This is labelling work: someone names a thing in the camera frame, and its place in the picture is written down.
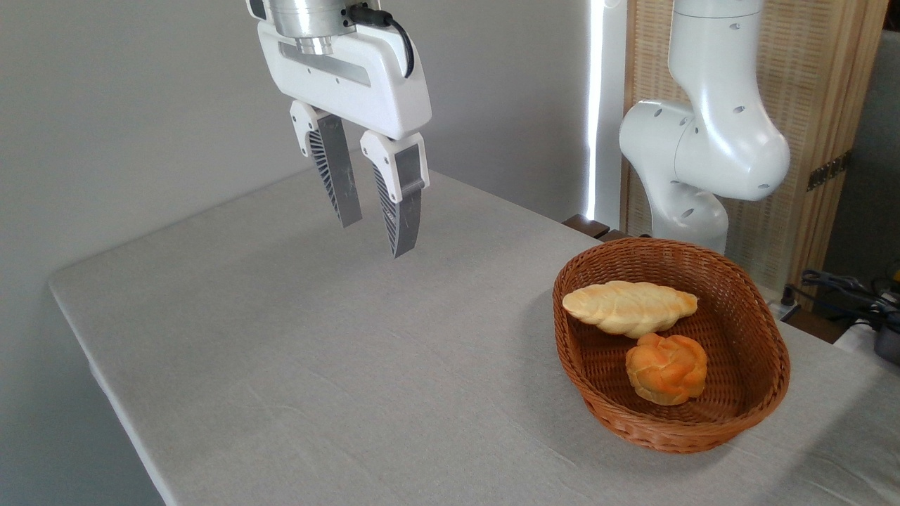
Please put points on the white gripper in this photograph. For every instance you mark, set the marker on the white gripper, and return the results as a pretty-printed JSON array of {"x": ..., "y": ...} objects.
[{"x": 365, "y": 88}]

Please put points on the round orange knotted bread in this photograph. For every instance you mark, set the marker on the round orange knotted bread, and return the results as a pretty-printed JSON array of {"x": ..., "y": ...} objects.
[{"x": 666, "y": 369}]

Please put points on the long pale braided bread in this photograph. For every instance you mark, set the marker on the long pale braided bread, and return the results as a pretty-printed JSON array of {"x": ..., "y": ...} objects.
[{"x": 629, "y": 308}]

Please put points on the grey tablecloth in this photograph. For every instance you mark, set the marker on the grey tablecloth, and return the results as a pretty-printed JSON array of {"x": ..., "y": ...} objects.
[{"x": 351, "y": 351}]

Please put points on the dark wooden furniture corner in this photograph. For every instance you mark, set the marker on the dark wooden furniture corner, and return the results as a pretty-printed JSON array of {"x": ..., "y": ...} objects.
[{"x": 589, "y": 226}]

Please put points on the brown woven wicker basket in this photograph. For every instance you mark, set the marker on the brown woven wicker basket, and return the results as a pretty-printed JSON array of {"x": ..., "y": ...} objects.
[{"x": 745, "y": 337}]

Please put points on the woven bamboo folding screen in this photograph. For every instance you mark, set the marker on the woven bamboo folding screen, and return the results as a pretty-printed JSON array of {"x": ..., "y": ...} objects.
[{"x": 815, "y": 84}]

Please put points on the dark metal screen hinge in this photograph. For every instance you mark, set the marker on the dark metal screen hinge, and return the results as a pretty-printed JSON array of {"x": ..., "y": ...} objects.
[{"x": 830, "y": 171}]

